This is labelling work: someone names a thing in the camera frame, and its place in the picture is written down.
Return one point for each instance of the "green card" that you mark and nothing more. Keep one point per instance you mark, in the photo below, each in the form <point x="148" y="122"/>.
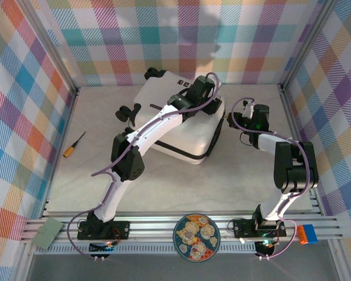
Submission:
<point x="47" y="233"/>

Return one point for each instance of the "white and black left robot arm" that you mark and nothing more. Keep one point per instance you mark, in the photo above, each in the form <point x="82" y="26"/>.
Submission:
<point x="155" y="128"/>

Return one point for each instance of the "white hard-shell suitcase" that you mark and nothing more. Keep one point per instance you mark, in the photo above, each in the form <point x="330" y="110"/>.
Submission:
<point x="190" y="137"/>

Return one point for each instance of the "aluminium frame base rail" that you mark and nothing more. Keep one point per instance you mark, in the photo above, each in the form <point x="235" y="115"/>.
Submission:
<point x="152" y="226"/>

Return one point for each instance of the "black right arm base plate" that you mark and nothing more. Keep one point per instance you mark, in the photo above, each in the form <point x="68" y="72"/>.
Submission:
<point x="242" y="228"/>

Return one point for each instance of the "aluminium side rail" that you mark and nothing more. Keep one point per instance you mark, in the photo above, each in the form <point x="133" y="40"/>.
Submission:
<point x="292" y="117"/>
<point x="69" y="117"/>

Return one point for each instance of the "aluminium frame post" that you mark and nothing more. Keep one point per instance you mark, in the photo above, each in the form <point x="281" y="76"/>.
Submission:
<point x="52" y="47"/>
<point x="306" y="44"/>

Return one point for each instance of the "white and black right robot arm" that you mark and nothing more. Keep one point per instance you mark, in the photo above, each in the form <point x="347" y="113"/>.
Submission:
<point x="295" y="167"/>

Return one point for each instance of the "orange and blue block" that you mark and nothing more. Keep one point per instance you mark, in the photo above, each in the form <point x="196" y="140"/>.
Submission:
<point x="308" y="234"/>

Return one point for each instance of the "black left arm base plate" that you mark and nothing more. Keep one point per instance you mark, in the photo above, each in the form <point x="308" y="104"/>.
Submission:
<point x="121" y="229"/>

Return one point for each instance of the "round bear-print tin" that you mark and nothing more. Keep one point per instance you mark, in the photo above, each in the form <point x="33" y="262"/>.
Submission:
<point x="196" y="237"/>

